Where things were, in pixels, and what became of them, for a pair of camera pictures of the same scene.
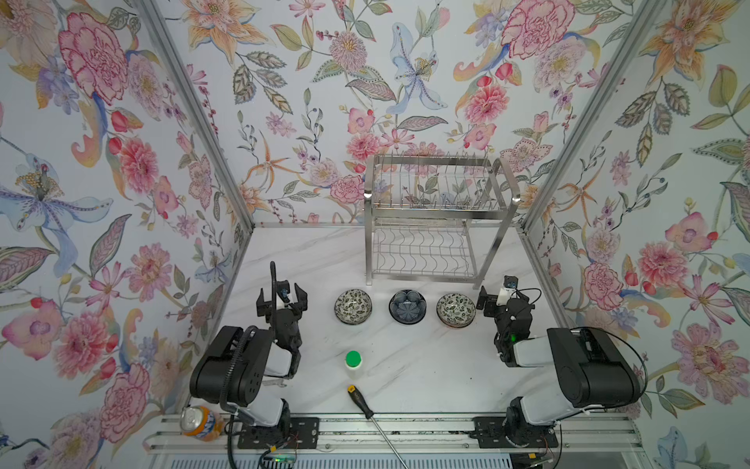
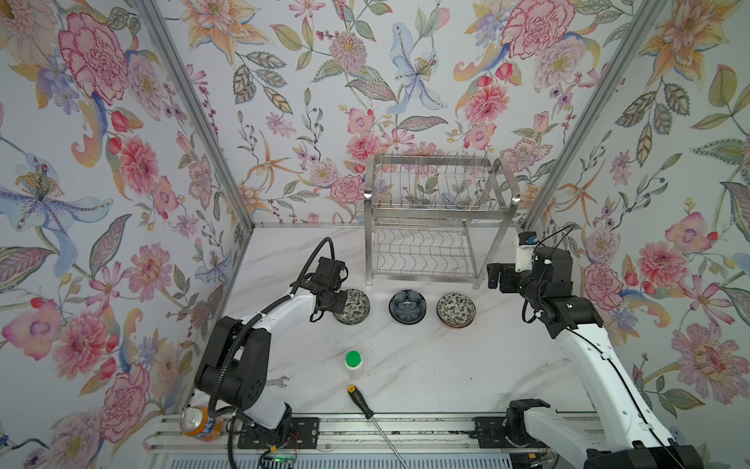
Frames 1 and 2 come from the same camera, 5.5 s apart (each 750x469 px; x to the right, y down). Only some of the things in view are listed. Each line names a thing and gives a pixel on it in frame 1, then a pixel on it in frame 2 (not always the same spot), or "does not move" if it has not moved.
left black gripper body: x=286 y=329 to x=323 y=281
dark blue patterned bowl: x=407 y=307 does not move
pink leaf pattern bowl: x=353 y=307 does not move
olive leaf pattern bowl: x=456 y=310 does not move
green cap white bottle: x=353 y=362 does not move
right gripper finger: x=484 y=297 to x=509 y=279
